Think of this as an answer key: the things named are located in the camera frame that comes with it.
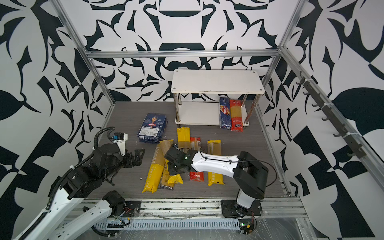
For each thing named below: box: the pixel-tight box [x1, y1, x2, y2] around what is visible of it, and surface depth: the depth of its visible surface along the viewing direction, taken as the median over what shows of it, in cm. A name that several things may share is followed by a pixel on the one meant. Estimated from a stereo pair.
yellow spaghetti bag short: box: [177, 126, 191, 150], surface depth 98 cm
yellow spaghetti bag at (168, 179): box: [160, 159, 184, 190], surface depth 77 cm
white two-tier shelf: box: [171, 69, 265, 126], surface depth 102 cm
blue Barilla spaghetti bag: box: [219, 97, 231, 130], surface depth 103 cm
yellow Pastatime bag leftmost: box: [142, 139, 173, 194], surface depth 86 cm
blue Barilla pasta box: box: [136, 113, 168, 144], surface depth 98 cm
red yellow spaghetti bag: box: [229, 99, 243, 133], surface depth 104 cm
